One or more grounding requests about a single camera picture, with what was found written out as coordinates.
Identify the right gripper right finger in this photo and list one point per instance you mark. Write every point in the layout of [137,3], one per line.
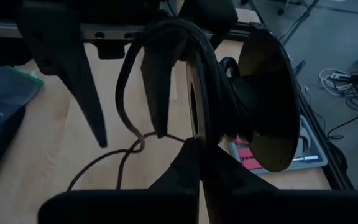
[291,208]

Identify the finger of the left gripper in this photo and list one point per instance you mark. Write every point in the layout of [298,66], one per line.
[157,93]
[67,56]

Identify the grey and black work glove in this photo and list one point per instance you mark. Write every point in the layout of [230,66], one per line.
[5,90]

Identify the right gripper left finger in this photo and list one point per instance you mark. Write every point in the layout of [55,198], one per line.
[120,208]

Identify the grey tool case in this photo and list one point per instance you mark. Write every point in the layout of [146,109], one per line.
[315,149]

